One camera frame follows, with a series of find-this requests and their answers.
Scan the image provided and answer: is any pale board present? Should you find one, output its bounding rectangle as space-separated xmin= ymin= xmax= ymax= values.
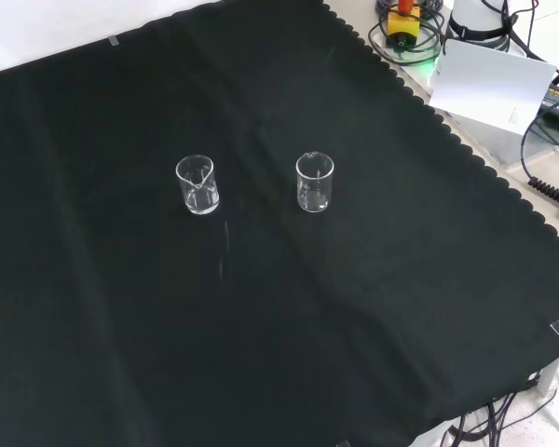
xmin=429 ymin=38 xmax=558 ymax=137

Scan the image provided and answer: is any black cable bundle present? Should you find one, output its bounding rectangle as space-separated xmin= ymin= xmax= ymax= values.
xmin=439 ymin=389 xmax=559 ymax=447

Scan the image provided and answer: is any clear glass beaker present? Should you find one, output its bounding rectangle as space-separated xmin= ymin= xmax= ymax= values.
xmin=174 ymin=155 xmax=221 ymax=216
xmin=294 ymin=151 xmax=335 ymax=214

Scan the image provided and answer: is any black cloth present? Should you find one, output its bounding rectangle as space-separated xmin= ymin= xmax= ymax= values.
xmin=0 ymin=0 xmax=559 ymax=447

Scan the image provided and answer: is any white metal bracket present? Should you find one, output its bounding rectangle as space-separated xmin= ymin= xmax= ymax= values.
xmin=537 ymin=352 xmax=559 ymax=398

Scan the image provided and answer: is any yellow stop button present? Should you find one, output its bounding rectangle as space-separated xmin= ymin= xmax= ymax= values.
xmin=385 ymin=0 xmax=422 ymax=48

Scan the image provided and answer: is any black coiled cable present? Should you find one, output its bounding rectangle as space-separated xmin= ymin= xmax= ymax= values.
xmin=520 ymin=99 xmax=559 ymax=207

